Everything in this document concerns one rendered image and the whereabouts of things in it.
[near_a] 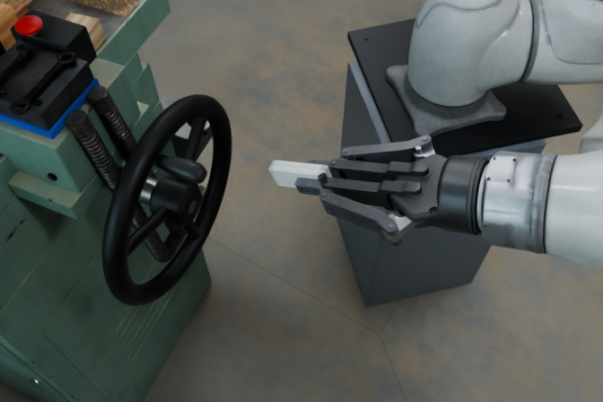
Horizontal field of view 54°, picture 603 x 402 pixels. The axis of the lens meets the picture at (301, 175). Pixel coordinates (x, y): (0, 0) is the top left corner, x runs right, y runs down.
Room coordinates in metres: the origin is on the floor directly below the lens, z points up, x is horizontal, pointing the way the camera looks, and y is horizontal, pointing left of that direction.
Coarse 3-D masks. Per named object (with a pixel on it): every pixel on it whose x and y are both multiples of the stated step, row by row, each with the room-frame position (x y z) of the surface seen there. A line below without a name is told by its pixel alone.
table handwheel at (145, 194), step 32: (192, 96) 0.50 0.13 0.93; (160, 128) 0.43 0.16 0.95; (192, 128) 0.50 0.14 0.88; (224, 128) 0.54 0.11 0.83; (128, 160) 0.39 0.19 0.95; (192, 160) 0.47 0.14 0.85; (224, 160) 0.53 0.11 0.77; (128, 192) 0.36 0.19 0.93; (160, 192) 0.42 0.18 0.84; (192, 192) 0.43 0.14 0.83; (128, 224) 0.34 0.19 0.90; (160, 224) 0.38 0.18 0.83; (192, 224) 0.43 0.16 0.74; (192, 256) 0.41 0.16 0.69; (128, 288) 0.30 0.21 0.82; (160, 288) 0.34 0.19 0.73
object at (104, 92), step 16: (96, 96) 0.46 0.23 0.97; (80, 112) 0.44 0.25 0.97; (112, 112) 0.46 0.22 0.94; (80, 128) 0.42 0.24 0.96; (112, 128) 0.46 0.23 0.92; (128, 128) 0.48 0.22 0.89; (96, 144) 0.43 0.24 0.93; (128, 144) 0.47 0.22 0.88; (96, 160) 0.42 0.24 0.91; (112, 160) 0.44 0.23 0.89; (112, 176) 0.43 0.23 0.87; (112, 192) 0.43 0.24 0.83; (144, 240) 0.43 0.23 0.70; (160, 240) 0.44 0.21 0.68; (176, 240) 0.48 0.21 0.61; (160, 256) 0.43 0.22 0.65
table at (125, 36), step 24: (48, 0) 0.72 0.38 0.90; (144, 0) 0.72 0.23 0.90; (168, 0) 0.77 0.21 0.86; (120, 24) 0.67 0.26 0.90; (144, 24) 0.71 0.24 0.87; (120, 48) 0.65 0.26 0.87; (144, 120) 0.53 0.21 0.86; (0, 168) 0.42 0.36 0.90; (0, 192) 0.40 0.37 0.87; (24, 192) 0.41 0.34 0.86; (48, 192) 0.40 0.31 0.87; (72, 192) 0.40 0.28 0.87; (96, 192) 0.42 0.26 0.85; (72, 216) 0.38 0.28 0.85
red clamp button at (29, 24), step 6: (24, 18) 0.53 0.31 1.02; (30, 18) 0.53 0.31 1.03; (36, 18) 0.53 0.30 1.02; (18, 24) 0.52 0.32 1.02; (24, 24) 0.52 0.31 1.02; (30, 24) 0.52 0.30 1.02; (36, 24) 0.52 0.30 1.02; (42, 24) 0.53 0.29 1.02; (18, 30) 0.52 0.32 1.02; (24, 30) 0.52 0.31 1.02; (30, 30) 0.52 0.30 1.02; (36, 30) 0.52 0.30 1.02
